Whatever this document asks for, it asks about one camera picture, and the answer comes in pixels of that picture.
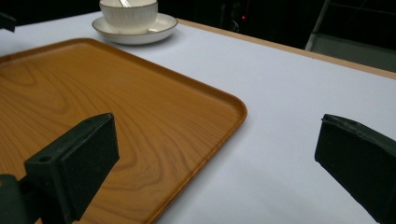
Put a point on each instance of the white saucer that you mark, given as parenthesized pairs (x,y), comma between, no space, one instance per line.
(137,31)

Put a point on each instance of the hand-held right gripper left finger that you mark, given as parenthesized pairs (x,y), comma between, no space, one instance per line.
(74,168)

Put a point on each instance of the white ribbed cup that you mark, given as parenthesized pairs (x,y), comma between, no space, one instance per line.
(129,15)

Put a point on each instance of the grey metal stand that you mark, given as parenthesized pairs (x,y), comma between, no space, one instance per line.
(351,46)

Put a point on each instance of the wooden tray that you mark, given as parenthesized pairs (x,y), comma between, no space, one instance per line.
(130,102)

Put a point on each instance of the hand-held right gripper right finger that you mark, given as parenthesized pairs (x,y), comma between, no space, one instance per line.
(361,158)

